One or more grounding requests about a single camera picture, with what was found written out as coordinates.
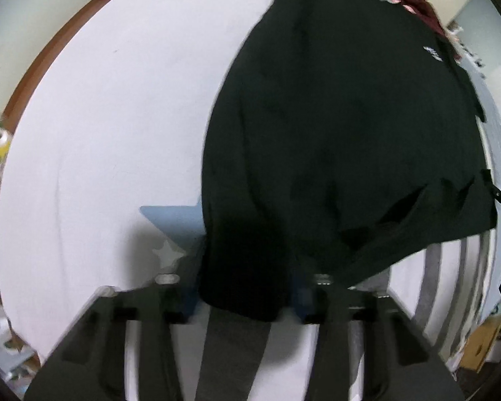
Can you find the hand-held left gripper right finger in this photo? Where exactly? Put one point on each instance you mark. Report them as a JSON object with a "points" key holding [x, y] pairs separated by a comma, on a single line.
{"points": [[305, 300]]}

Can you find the cardboard box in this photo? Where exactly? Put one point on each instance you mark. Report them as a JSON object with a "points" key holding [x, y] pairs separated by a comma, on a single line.
{"points": [[482, 342]]}

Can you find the black shirt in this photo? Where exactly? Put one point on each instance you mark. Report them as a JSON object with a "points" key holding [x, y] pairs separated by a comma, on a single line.
{"points": [[338, 133]]}

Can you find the striped star bedsheet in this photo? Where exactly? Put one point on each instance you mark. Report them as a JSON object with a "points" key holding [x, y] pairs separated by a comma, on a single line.
{"points": [[108, 133]]}

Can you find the maroon garment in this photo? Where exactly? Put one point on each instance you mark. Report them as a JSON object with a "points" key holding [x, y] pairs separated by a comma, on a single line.
{"points": [[421, 2]]}

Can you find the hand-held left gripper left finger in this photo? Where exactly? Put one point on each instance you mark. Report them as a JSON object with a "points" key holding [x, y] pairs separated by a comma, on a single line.
{"points": [[187, 304]]}

